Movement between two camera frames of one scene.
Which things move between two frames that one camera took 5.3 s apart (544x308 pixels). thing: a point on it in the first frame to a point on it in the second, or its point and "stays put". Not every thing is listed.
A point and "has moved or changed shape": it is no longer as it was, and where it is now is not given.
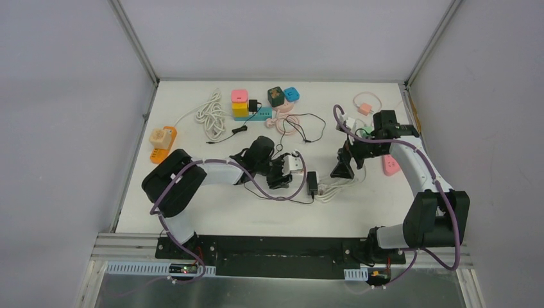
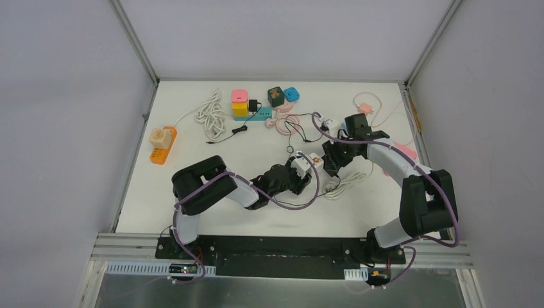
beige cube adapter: [160, 138] stays put
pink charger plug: [364, 109] stays put
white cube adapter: [292, 165] has moved or changed shape
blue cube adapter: [291, 94] stays put
